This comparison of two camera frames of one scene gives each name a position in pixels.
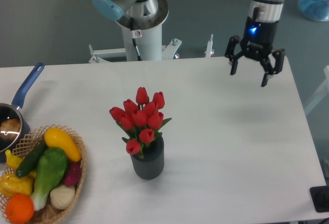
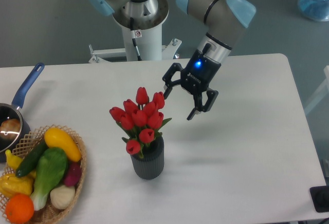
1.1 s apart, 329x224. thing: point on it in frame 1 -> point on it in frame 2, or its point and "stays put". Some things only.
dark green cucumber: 31,158 stays put
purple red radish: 73,173 stays put
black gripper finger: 268,67 -> 212,95
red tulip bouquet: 140,122 stays put
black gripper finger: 230,54 -> 169,83
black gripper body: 257,40 -> 199,73
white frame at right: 322,93 stays put
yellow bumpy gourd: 11,184 stays put
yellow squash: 55,137 stays put
